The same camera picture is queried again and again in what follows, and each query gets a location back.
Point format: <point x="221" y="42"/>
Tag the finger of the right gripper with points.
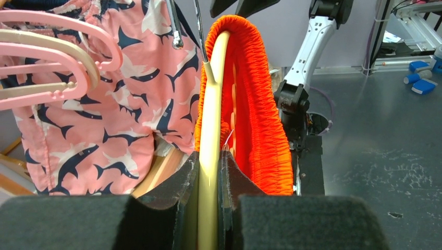
<point x="219" y="6"/>
<point x="247" y="8"/>

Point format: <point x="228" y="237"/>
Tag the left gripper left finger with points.
<point x="163" y="218"/>

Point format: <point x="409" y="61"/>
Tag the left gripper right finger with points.
<point x="250" y="219"/>

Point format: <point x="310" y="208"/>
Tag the orange shorts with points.
<point x="250" y="122"/>

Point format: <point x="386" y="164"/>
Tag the yellow hanger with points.
<point x="202" y="225"/>

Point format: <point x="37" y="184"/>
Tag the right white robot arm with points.
<point x="307" y="58"/>

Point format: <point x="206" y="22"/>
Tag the pink shark print shorts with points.
<point x="104" y="142"/>

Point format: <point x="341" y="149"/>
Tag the cream hanger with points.
<point x="60" y="56"/>

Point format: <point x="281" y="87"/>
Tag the beige garment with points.
<point x="276" y="74"/>

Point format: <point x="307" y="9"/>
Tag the wooden clothes rack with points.
<point x="164" y="165"/>

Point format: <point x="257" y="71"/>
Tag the navy blue garment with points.
<point x="34" y="4"/>

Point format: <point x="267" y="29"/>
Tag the blue white tool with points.
<point x="422" y="72"/>

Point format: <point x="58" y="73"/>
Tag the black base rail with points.
<point x="306" y="147"/>

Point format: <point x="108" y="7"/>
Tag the aluminium frame rail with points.
<point x="402" y="31"/>

